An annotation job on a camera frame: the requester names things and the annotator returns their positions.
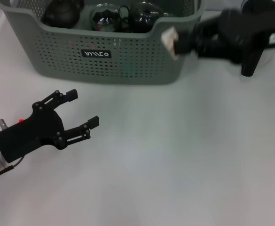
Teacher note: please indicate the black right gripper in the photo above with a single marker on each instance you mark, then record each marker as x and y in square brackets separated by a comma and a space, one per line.
[243, 33]

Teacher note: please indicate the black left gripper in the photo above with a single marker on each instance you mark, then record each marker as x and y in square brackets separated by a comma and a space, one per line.
[29, 136]

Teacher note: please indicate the white hollow brick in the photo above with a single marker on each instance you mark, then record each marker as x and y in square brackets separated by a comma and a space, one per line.
[170, 40]

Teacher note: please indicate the grey perforated storage bin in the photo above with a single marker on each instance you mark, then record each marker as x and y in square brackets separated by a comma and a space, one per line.
[104, 58]

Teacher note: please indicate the black teapot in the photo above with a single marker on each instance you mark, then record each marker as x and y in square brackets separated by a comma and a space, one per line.
[62, 14]

